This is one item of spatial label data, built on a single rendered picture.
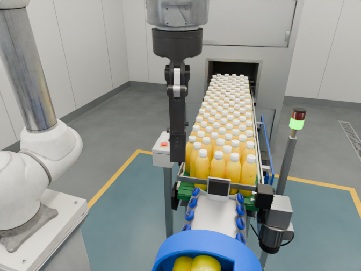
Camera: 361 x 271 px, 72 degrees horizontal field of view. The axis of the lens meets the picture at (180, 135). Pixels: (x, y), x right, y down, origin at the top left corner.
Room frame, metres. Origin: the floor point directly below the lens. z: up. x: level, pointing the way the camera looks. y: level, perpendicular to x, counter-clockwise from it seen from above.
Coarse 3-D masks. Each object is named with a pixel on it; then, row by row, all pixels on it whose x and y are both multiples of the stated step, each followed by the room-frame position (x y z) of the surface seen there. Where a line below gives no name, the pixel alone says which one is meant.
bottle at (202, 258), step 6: (198, 258) 0.38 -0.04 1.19; (204, 258) 0.38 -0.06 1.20; (210, 258) 0.38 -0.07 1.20; (192, 264) 0.37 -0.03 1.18; (198, 264) 0.36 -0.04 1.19; (204, 264) 0.36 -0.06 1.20; (210, 264) 0.36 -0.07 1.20; (216, 264) 0.37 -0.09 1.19; (192, 270) 0.36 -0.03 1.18; (198, 270) 0.35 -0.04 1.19; (204, 270) 0.35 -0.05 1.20; (210, 270) 0.35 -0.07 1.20; (216, 270) 0.35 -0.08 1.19
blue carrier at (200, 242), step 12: (168, 240) 0.44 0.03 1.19; (180, 240) 0.41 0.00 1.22; (192, 240) 0.40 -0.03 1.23; (204, 240) 0.40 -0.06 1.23; (216, 240) 0.40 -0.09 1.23; (228, 240) 0.40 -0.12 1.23; (168, 252) 0.39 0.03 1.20; (180, 252) 0.38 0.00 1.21; (192, 252) 0.43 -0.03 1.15; (204, 252) 0.37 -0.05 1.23; (216, 252) 0.37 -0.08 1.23; (228, 252) 0.37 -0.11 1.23; (240, 252) 0.38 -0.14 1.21; (252, 252) 0.40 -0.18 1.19; (156, 264) 0.39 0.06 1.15; (168, 264) 0.44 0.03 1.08; (228, 264) 0.41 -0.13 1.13; (240, 264) 0.35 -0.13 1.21; (252, 264) 0.37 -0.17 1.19
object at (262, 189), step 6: (258, 186) 0.87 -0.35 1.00; (264, 186) 0.87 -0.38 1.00; (270, 186) 0.87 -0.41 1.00; (252, 192) 0.85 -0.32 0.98; (258, 192) 0.83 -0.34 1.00; (264, 192) 0.83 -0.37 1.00; (270, 192) 0.83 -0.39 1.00; (252, 198) 0.86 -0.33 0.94; (258, 198) 0.83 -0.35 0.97; (264, 198) 0.82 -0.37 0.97; (270, 198) 0.82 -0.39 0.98; (258, 204) 0.83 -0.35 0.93; (264, 204) 0.82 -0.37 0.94; (270, 204) 0.82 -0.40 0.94
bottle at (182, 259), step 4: (180, 256) 0.42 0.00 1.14; (184, 256) 0.42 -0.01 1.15; (176, 260) 0.42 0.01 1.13; (180, 260) 0.41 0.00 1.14; (184, 260) 0.41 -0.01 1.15; (188, 260) 0.41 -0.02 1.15; (176, 264) 0.40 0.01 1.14; (180, 264) 0.40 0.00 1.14; (184, 264) 0.40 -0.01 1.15; (188, 264) 0.40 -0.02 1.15; (172, 268) 0.40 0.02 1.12; (176, 268) 0.39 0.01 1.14; (180, 268) 0.39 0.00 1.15; (184, 268) 0.38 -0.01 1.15; (188, 268) 0.38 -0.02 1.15
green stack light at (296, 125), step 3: (291, 120) 1.15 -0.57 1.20; (294, 120) 1.14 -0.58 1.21; (297, 120) 1.13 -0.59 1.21; (303, 120) 1.13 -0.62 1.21; (291, 123) 1.15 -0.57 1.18; (294, 123) 1.13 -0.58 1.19; (297, 123) 1.13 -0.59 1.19; (300, 123) 1.13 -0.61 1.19; (303, 123) 1.14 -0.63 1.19; (291, 126) 1.14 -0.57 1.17; (294, 126) 1.13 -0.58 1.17; (297, 126) 1.13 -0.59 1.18; (300, 126) 1.13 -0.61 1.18; (297, 129) 1.13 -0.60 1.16
